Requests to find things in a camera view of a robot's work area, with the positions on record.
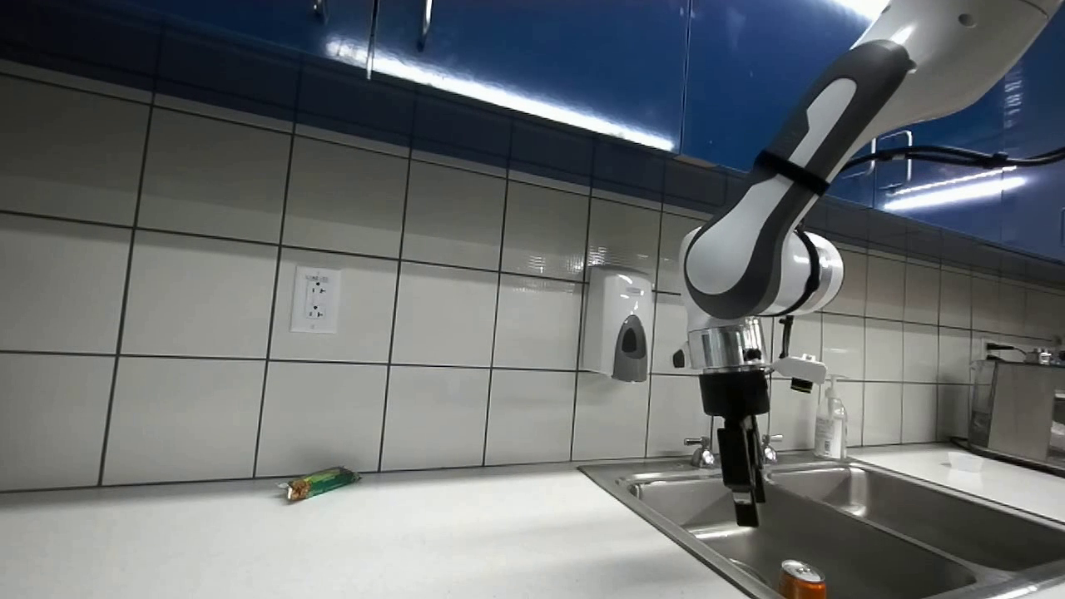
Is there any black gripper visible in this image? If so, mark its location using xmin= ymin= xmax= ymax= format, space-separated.
xmin=696 ymin=370 xmax=771 ymax=533

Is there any stainless steel double sink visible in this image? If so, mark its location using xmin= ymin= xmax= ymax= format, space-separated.
xmin=580 ymin=455 xmax=1065 ymax=599

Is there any clear soap pump bottle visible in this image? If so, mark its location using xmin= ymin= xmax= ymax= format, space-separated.
xmin=813 ymin=380 xmax=848 ymax=463

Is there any green marker pen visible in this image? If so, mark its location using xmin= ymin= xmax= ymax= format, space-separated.
xmin=281 ymin=463 xmax=362 ymax=506

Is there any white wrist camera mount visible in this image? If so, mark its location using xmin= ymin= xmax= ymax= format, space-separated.
xmin=769 ymin=350 xmax=833 ymax=398

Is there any white wall soap dispenser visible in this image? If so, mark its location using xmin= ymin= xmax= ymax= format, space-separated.
xmin=576 ymin=263 xmax=657 ymax=385

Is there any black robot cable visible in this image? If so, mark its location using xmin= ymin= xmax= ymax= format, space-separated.
xmin=830 ymin=140 xmax=1065 ymax=188

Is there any white wall power outlet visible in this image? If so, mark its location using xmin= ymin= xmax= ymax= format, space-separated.
xmin=291 ymin=268 xmax=343 ymax=339

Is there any blue wall cabinet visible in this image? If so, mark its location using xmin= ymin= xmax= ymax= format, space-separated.
xmin=0 ymin=0 xmax=1065 ymax=270

